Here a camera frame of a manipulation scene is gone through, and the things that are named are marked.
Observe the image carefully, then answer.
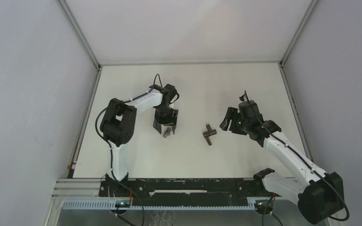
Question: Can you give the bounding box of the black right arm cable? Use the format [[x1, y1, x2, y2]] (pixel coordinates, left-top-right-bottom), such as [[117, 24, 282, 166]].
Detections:
[[239, 90, 350, 222]]

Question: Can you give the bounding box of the white slotted cable duct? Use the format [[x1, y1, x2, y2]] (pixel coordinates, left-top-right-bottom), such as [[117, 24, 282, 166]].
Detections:
[[62, 200, 256, 210]]

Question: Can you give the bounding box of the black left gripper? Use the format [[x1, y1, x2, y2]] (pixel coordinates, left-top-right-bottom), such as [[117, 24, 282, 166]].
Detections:
[[153, 105, 178, 134]]

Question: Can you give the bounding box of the aluminium frame rail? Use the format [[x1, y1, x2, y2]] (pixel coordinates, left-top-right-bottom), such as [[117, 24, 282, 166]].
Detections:
[[63, 65, 103, 179]]

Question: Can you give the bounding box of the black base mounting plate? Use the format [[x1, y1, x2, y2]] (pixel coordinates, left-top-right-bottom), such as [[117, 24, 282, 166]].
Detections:
[[99, 177, 271, 206]]

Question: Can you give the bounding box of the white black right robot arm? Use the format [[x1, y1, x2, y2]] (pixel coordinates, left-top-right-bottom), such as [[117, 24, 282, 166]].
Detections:
[[220, 99, 350, 225]]

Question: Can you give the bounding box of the silver tee pipe fitting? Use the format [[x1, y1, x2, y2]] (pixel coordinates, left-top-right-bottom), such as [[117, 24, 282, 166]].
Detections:
[[163, 127, 172, 138]]

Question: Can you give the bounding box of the dark metal faucet handle valve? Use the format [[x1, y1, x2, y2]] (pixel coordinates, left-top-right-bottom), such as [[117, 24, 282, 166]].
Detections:
[[202, 124, 217, 146]]

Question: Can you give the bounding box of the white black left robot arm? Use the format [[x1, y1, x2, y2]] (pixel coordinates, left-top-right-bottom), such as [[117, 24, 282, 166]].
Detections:
[[95, 84, 180, 196]]

